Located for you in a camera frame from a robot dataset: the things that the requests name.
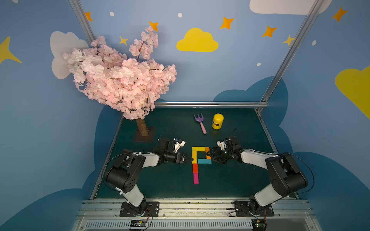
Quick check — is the teal block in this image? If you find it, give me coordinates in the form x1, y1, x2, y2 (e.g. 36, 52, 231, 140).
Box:
197, 159, 212, 165

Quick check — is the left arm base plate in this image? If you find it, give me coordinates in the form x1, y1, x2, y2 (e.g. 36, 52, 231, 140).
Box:
119, 201, 160, 217

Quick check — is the yellow plastic jar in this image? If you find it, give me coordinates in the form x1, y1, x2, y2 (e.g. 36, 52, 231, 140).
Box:
212, 113, 224, 130

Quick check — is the aluminium corner post left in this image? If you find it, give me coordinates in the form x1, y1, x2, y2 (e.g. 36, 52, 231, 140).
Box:
69, 0, 95, 43

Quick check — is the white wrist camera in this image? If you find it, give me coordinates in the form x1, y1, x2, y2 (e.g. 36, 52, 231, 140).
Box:
216, 141, 227, 151
173, 138, 186, 153

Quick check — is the pink blossom artificial tree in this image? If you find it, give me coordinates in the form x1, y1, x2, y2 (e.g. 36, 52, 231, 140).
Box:
63, 26, 177, 137

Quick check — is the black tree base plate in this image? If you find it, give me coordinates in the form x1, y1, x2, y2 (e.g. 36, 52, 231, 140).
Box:
133, 126, 156, 142

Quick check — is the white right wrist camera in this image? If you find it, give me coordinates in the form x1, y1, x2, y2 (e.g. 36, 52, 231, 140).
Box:
216, 141, 227, 151

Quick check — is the left green circuit board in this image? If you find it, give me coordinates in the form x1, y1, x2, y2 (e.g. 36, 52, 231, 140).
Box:
130, 220, 147, 229

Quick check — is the red block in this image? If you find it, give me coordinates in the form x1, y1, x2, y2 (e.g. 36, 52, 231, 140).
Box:
192, 164, 198, 174

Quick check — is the magenta block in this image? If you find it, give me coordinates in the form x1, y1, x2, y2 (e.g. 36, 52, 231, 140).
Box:
193, 173, 199, 184

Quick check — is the right green circuit board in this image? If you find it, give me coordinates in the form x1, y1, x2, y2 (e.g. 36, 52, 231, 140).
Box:
251, 219, 267, 231

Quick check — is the aluminium front rail bed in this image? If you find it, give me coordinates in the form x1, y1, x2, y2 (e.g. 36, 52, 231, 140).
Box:
72, 198, 322, 231

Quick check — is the green circuit board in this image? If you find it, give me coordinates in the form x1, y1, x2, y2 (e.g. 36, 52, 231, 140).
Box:
251, 219, 267, 231
130, 220, 147, 229

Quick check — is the long yellow block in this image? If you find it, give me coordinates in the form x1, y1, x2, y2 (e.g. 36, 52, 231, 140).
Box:
192, 151, 197, 164

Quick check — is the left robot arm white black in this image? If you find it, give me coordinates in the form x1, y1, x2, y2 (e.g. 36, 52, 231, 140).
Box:
102, 138, 194, 217

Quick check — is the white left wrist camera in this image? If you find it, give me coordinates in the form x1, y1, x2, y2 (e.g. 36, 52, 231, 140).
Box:
173, 138, 186, 153

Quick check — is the orange block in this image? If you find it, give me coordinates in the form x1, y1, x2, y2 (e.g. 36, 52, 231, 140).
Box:
205, 147, 210, 156

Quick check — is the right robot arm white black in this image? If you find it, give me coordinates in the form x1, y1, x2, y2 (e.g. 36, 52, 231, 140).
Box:
206, 136, 309, 216

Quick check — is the purple pink toy rake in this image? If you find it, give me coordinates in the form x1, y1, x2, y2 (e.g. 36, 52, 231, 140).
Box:
193, 114, 207, 135

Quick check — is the aluminium corner post right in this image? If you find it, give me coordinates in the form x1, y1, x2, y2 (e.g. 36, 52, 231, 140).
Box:
261, 0, 325, 104

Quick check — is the aluminium corner post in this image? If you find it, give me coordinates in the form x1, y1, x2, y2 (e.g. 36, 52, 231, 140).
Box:
261, 0, 325, 104
69, 0, 95, 43

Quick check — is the horizontal aluminium rail back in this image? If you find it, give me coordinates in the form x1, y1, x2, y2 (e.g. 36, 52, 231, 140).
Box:
155, 102, 268, 108

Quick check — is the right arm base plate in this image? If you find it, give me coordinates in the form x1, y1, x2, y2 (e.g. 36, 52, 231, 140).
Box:
233, 200, 275, 217

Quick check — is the short yellow block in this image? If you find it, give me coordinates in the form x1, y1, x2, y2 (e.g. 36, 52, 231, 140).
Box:
192, 147, 206, 152

